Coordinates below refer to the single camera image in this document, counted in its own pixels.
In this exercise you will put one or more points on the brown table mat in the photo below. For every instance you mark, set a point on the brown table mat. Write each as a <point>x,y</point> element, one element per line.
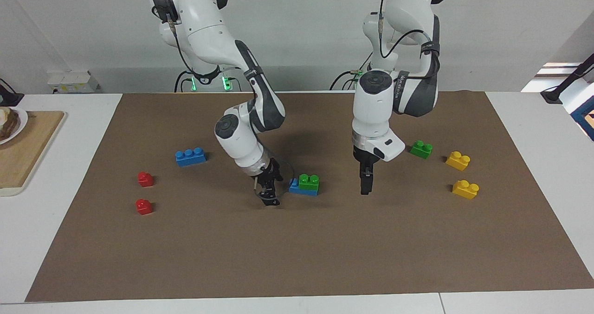
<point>301,249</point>

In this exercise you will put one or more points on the brown bread slices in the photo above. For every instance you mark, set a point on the brown bread slices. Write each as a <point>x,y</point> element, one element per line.
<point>8,124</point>

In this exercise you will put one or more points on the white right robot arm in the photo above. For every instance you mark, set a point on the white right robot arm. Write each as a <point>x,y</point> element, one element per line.
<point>236,142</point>

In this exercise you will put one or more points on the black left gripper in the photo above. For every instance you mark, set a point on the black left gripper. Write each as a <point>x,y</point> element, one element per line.
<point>366,161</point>

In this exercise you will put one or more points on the yellow two-stud toy brick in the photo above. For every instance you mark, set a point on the yellow two-stud toy brick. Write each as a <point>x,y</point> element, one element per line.
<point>457,161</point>
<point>465,190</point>

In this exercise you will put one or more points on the white power strip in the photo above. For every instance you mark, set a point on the white power strip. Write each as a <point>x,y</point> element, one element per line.
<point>72,82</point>

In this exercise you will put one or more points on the blue three-stud toy brick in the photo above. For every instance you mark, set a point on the blue three-stud toy brick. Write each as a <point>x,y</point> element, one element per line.
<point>190,158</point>
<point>293,187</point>

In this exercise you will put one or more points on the white plate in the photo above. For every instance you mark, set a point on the white plate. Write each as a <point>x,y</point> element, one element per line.
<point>22,123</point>

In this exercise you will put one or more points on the wooden cutting board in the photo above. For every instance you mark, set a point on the wooden cutting board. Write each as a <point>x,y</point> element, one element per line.
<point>28,161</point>

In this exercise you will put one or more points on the blue framed box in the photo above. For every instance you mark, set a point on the blue framed box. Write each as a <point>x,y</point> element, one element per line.
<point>585,119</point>

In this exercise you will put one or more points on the green two-stud toy brick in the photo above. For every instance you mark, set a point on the green two-stud toy brick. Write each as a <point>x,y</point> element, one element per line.
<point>421,150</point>
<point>309,182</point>

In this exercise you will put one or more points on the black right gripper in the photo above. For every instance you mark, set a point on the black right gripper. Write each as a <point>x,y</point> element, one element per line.
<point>269,175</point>

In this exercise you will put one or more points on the black clamp mount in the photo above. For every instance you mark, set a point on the black clamp mount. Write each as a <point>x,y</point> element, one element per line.
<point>9,98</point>

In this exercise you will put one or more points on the red one-stud toy brick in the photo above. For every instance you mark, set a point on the red one-stud toy brick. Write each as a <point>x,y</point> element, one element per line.
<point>145,180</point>
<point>144,207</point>

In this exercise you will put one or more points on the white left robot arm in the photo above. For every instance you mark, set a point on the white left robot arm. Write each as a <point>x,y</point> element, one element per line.
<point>371,105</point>

